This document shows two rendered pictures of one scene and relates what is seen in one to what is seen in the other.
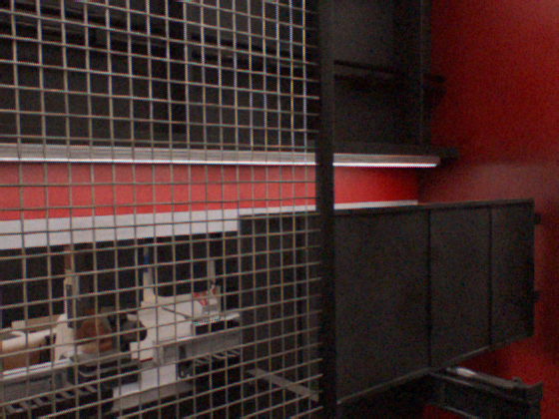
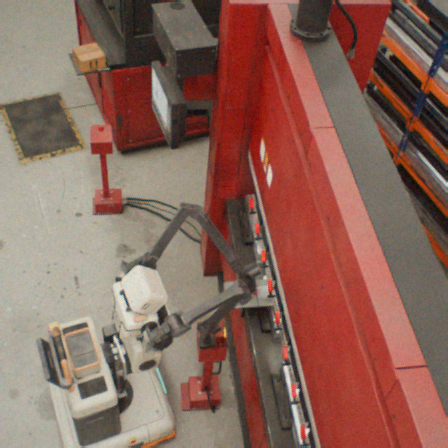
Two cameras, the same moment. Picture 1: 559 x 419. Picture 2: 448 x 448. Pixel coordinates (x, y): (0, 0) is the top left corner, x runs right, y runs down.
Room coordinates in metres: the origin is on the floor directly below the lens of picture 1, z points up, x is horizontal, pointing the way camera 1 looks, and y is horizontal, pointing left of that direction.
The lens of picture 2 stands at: (1.06, 2.12, 3.84)
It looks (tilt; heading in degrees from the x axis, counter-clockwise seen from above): 49 degrees down; 296
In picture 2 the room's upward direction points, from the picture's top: 7 degrees clockwise
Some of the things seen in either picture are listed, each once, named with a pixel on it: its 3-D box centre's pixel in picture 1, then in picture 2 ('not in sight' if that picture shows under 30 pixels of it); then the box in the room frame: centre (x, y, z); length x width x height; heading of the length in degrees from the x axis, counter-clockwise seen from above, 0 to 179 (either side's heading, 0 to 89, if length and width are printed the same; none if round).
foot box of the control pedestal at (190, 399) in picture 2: not in sight; (200, 392); (1.89, 0.50, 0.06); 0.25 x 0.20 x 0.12; 37
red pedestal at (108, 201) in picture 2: not in sight; (104, 170); (3.47, -0.50, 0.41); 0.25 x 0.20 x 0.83; 40
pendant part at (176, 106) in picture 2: not in sight; (169, 104); (2.82, -0.44, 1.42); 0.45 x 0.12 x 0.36; 142
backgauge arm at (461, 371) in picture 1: (430, 376); not in sight; (1.66, -0.44, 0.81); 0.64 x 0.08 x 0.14; 40
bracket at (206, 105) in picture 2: not in sight; (202, 122); (2.71, -0.67, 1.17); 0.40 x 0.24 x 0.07; 130
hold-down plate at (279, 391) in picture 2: not in sight; (281, 400); (1.33, 0.66, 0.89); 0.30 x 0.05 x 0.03; 130
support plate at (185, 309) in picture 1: (206, 309); (247, 293); (1.79, 0.25, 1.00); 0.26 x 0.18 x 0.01; 40
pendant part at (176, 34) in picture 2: not in sight; (180, 84); (2.80, -0.54, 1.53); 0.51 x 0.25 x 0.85; 142
